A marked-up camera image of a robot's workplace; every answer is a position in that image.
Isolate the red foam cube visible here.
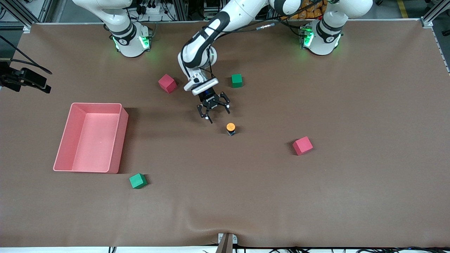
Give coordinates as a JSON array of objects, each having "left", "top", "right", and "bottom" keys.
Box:
[
  {"left": 158, "top": 74, "right": 177, "bottom": 94},
  {"left": 292, "top": 136, "right": 314, "bottom": 156}
]

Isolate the white power strip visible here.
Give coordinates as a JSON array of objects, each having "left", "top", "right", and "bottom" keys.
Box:
[{"left": 139, "top": 2, "right": 169, "bottom": 14}]

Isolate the pink plastic bin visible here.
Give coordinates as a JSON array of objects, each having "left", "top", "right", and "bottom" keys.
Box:
[{"left": 53, "top": 103, "right": 129, "bottom": 174}]

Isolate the brown table mat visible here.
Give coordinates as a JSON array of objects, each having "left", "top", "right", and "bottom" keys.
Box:
[{"left": 0, "top": 19, "right": 450, "bottom": 248}]

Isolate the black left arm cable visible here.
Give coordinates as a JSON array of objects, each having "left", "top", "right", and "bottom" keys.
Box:
[{"left": 204, "top": 19, "right": 282, "bottom": 81}]

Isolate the aluminium frame strut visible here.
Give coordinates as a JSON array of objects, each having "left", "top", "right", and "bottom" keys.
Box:
[
  {"left": 420, "top": 0, "right": 450, "bottom": 28},
  {"left": 0, "top": 0, "right": 53, "bottom": 30}
]

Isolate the orange objects pile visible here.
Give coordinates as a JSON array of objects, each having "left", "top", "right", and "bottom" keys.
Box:
[{"left": 281, "top": 0, "right": 324, "bottom": 20}]

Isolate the brown mounting bar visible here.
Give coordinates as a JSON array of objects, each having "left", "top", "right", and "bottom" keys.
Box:
[{"left": 215, "top": 234, "right": 233, "bottom": 253}]

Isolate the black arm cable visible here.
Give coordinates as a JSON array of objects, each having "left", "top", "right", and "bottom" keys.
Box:
[
  {"left": 0, "top": 35, "right": 52, "bottom": 75},
  {"left": 204, "top": 19, "right": 282, "bottom": 81}
]

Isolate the small metal bracket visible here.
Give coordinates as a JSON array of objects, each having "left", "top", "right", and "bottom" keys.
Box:
[{"left": 218, "top": 233, "right": 238, "bottom": 245}]

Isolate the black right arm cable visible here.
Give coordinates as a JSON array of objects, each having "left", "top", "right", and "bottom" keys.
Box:
[{"left": 0, "top": 35, "right": 52, "bottom": 75}]

